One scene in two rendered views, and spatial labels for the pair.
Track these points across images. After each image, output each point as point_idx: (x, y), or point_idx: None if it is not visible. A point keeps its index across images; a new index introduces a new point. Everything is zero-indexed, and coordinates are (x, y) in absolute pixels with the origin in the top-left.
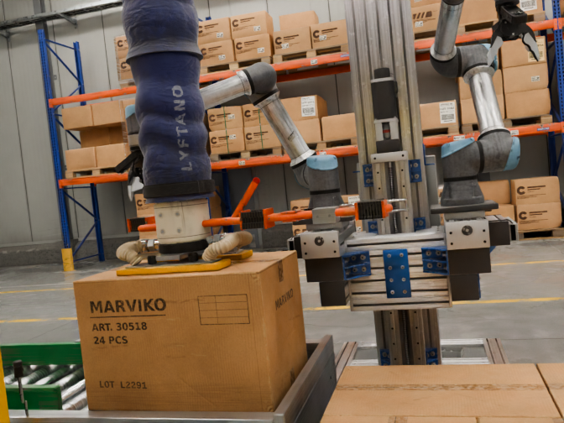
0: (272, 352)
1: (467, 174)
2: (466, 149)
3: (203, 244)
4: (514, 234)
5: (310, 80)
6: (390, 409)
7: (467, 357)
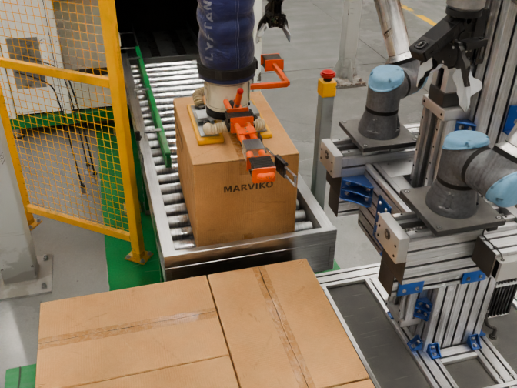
0: (205, 218)
1: (447, 180)
2: (453, 153)
3: (222, 116)
4: (495, 271)
5: None
6: (226, 305)
7: None
